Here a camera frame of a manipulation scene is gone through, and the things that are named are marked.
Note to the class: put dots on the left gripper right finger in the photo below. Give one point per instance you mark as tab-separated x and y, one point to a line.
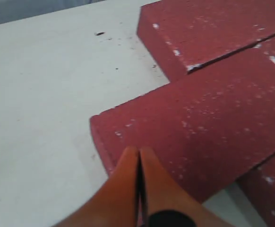
166	204

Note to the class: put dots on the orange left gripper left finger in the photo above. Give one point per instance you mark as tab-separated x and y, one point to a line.
115	204

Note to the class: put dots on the red base brick back left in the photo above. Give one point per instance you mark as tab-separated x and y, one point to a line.
185	35

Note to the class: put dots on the white backdrop cloth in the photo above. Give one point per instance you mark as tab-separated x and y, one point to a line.
12	10

